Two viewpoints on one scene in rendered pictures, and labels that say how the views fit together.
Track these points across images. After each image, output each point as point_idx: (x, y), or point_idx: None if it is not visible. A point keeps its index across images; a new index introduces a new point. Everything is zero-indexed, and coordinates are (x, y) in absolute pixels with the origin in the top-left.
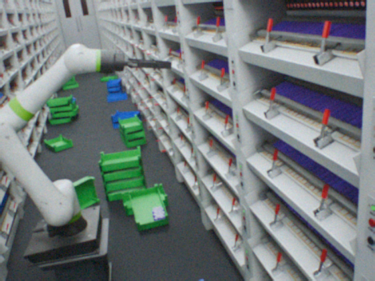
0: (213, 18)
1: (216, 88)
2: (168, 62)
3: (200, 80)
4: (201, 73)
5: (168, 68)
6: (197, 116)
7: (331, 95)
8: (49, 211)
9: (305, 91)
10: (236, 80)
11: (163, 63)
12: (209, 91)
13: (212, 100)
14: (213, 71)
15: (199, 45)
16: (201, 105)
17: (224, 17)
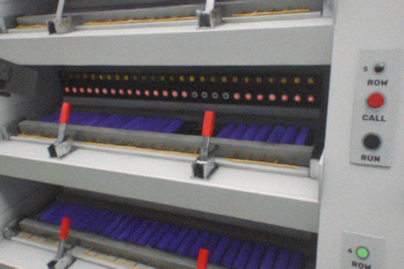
0: (66, 12)
1: (169, 172)
2: (25, 69)
3: (58, 157)
4: (59, 137)
5: (23, 93)
6: (8, 264)
7: None
8: None
9: None
10: (390, 129)
11: (9, 67)
12: (124, 184)
13: (34, 213)
14: (99, 132)
15: (79, 54)
16: (9, 231)
17: (121, 6)
